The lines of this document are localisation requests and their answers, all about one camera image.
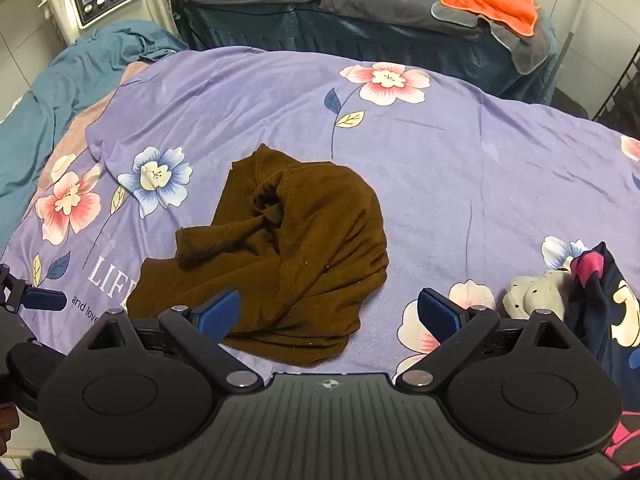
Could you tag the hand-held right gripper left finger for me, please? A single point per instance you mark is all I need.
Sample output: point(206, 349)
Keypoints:
point(220, 312)

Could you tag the cream dotted garment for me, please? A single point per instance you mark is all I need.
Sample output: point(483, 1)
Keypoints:
point(537, 292)

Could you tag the teal blanket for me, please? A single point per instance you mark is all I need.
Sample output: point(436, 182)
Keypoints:
point(60, 90)

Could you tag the brown sweater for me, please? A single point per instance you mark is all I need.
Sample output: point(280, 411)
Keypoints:
point(300, 250)

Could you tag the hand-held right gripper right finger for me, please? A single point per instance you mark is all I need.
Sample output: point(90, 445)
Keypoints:
point(440, 310)

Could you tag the orange towel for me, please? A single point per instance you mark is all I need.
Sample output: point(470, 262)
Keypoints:
point(492, 2)

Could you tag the purple floral bedsheet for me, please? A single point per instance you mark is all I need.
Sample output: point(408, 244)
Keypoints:
point(475, 170)

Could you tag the navy printed garment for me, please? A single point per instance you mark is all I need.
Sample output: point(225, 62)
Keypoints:
point(605, 300)

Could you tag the grey towel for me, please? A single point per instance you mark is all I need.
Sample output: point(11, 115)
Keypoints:
point(525, 50)

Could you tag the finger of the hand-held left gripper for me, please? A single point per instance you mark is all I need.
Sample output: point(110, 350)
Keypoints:
point(45, 299)

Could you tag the pink cloth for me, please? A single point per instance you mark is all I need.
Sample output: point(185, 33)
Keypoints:
point(622, 437)

